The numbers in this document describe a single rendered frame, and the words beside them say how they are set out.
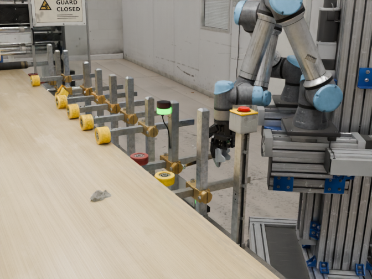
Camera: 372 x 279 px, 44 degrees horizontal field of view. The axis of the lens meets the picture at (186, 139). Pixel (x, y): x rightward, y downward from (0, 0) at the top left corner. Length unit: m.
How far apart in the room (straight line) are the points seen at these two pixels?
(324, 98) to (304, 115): 0.19
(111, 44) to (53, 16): 6.83
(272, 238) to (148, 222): 1.44
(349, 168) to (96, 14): 9.42
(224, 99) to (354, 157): 0.60
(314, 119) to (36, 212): 1.18
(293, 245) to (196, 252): 1.50
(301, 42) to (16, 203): 1.19
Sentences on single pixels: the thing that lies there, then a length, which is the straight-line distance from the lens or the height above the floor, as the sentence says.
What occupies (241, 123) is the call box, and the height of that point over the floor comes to 1.19.
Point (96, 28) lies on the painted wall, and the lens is 11.02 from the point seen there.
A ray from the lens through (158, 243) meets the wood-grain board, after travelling 1.38.
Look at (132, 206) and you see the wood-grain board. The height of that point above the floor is 0.90.
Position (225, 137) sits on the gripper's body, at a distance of 1.86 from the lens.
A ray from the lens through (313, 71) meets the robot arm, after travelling 1.87.
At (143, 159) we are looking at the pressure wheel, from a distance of 2.01.
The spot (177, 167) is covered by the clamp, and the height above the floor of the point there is 0.85.
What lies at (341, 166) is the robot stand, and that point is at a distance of 2.01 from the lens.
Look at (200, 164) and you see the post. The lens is 1.83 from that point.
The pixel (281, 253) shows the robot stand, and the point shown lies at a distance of 2.70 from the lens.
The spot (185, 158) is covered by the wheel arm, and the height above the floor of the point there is 0.86.
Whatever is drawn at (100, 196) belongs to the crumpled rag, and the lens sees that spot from 1.67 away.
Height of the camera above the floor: 1.61
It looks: 18 degrees down
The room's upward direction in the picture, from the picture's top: 1 degrees clockwise
